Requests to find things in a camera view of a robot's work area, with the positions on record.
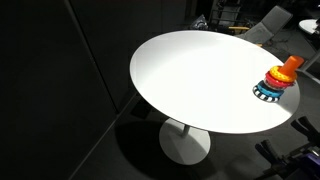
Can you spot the grey chair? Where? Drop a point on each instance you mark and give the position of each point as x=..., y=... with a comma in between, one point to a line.
x=268, y=27

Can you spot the white round side table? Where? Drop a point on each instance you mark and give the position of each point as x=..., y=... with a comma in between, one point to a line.
x=310, y=26

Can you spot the white table pedestal base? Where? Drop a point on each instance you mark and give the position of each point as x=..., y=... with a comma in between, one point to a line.
x=182, y=143

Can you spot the orange stacking post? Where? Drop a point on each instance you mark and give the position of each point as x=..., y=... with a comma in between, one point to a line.
x=291, y=64

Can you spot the black clamp handles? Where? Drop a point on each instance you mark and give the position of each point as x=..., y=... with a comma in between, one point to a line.
x=301, y=162

